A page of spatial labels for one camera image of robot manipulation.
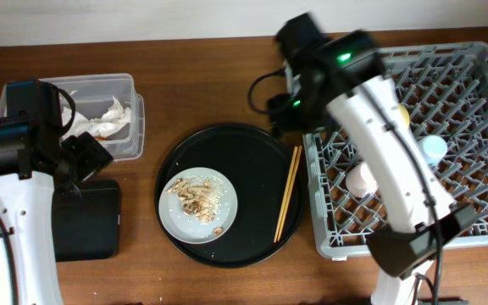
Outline round black serving tray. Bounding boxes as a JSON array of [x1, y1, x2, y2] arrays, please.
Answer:
[[154, 123, 308, 269]]

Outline blue cup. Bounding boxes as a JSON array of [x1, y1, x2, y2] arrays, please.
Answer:
[[419, 135, 448, 166]]

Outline yellow bowl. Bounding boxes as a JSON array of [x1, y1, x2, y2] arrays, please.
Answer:
[[398, 104, 410, 129]]

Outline black rectangular tray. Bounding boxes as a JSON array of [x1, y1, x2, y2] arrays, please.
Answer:
[[52, 180, 122, 262]]

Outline wooden chopstick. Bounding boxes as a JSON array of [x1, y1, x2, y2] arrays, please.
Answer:
[[278, 146, 302, 242], [274, 147, 299, 243]]

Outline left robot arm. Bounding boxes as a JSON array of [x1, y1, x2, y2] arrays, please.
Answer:
[[0, 80, 113, 304]]

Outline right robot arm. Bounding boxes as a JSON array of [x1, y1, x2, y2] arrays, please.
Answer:
[[268, 14, 476, 304]]

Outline pink cup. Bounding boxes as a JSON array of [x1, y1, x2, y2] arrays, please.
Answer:
[[346, 162, 379, 198]]

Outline food scraps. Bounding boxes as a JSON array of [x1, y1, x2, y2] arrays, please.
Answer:
[[166, 175, 225, 225]]

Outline grey plate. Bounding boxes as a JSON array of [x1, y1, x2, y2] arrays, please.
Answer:
[[158, 167, 238, 244]]

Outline grey dishwasher rack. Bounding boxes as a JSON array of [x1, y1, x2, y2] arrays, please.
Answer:
[[302, 42, 488, 260]]

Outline clear plastic waste bin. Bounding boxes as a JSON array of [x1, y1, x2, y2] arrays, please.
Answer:
[[0, 73, 146, 161]]

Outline white tissue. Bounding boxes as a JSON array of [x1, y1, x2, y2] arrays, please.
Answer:
[[61, 97, 132, 140]]

